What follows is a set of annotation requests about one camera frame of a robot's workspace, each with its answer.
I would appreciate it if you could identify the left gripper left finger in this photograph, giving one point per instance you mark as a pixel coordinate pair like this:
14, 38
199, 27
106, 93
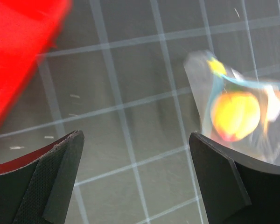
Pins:
37, 187

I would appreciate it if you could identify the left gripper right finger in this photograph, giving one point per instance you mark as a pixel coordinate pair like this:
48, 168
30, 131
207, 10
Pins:
235, 188

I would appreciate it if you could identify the orange peach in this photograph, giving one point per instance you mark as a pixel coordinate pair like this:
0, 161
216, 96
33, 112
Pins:
235, 115

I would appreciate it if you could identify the clear zip top bag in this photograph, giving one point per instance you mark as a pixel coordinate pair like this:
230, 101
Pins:
208, 78

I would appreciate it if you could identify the red plastic tray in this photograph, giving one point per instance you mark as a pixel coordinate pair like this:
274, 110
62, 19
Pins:
27, 28

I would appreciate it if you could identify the black grid mat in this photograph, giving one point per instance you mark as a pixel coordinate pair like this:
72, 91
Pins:
116, 73

